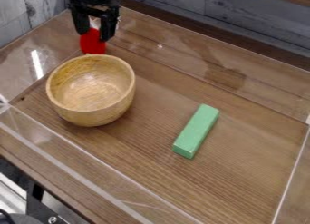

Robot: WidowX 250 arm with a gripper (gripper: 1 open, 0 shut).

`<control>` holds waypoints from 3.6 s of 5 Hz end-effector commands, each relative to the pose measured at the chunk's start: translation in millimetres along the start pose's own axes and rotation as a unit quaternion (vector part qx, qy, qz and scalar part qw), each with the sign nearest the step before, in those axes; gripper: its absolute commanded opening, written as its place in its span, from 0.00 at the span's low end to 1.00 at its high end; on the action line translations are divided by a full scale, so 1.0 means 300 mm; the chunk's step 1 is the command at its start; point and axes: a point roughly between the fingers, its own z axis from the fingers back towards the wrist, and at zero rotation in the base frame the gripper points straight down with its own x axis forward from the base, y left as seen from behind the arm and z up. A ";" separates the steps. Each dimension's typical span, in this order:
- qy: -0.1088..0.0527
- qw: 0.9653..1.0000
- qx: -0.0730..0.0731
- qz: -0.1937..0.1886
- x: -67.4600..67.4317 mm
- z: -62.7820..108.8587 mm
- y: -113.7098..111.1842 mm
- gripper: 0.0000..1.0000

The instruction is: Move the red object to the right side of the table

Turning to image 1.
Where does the green rectangular block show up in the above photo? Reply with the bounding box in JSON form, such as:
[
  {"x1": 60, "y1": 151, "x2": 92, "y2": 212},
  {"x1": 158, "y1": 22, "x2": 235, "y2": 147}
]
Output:
[{"x1": 172, "y1": 104, "x2": 219, "y2": 159}]

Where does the clear acrylic corner bracket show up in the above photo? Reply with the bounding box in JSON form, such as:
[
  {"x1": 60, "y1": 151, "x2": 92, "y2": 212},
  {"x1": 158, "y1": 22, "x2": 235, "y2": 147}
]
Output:
[{"x1": 88, "y1": 17, "x2": 120, "y2": 35}]

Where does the black cable at bottom left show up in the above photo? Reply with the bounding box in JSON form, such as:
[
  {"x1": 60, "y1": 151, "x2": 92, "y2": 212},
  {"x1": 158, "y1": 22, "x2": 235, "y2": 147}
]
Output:
[{"x1": 0, "y1": 208, "x2": 20, "y2": 224}]

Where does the red strawberry toy green leaf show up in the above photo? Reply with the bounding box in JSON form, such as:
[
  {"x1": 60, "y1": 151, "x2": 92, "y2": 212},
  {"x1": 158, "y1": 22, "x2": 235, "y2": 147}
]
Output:
[{"x1": 80, "y1": 28, "x2": 106, "y2": 54}]

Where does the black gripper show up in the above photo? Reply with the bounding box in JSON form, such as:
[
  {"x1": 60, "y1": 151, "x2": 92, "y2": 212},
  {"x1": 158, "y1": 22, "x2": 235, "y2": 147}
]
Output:
[{"x1": 70, "y1": 0, "x2": 120, "y2": 42}]

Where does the black metal table bracket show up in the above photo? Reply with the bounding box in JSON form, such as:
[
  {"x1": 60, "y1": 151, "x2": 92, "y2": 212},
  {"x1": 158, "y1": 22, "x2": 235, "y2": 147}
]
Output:
[{"x1": 25, "y1": 180, "x2": 74, "y2": 224}]

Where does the wooden bowl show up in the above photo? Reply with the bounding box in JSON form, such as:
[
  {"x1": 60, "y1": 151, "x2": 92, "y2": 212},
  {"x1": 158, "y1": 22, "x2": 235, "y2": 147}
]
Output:
[{"x1": 46, "y1": 54, "x2": 136, "y2": 127}]

